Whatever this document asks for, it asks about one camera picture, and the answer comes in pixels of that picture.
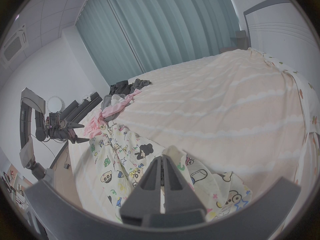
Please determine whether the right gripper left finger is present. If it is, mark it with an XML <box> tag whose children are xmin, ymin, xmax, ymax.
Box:
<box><xmin>119</xmin><ymin>156</ymin><xmax>162</xmax><ymax>221</ymax></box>

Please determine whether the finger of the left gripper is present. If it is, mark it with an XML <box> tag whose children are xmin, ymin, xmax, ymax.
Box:
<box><xmin>70</xmin><ymin>133</ymin><xmax>90</xmax><ymax>145</ymax></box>
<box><xmin>66</xmin><ymin>122</ymin><xmax>86</xmax><ymax>130</ymax></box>

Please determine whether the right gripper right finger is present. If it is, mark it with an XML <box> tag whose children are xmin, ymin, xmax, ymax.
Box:
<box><xmin>162</xmin><ymin>156</ymin><xmax>207</xmax><ymax>221</ymax></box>

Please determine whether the white printed pyjama top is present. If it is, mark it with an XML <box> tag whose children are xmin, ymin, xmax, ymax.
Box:
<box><xmin>89</xmin><ymin>123</ymin><xmax>253</xmax><ymax>222</ymax></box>

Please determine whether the pile of clothes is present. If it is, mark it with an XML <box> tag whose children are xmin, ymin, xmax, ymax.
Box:
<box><xmin>100</xmin><ymin>78</ymin><xmax>153</xmax><ymax>122</ymax></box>

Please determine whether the bed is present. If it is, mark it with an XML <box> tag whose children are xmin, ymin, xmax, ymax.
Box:
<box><xmin>49</xmin><ymin>0</ymin><xmax>320</xmax><ymax>223</ymax></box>

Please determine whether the pink printed T-shirt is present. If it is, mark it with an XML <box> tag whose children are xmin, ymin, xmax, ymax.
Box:
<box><xmin>84</xmin><ymin>89</ymin><xmax>142</xmax><ymax>137</ymax></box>

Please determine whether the white ceiling air conditioner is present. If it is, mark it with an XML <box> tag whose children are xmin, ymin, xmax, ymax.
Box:
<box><xmin>1</xmin><ymin>24</ymin><xmax>30</xmax><ymax>66</ymax></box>

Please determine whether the blue-green curtain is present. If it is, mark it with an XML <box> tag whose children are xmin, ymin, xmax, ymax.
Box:
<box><xmin>75</xmin><ymin>0</ymin><xmax>239</xmax><ymax>84</ymax></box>

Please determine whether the white printed pillow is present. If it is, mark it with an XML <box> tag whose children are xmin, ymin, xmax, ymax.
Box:
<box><xmin>261</xmin><ymin>51</ymin><xmax>320</xmax><ymax>159</ymax></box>

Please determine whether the grey bedside table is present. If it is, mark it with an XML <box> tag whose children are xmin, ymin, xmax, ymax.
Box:
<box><xmin>220</xmin><ymin>30</ymin><xmax>248</xmax><ymax>53</ymax></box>

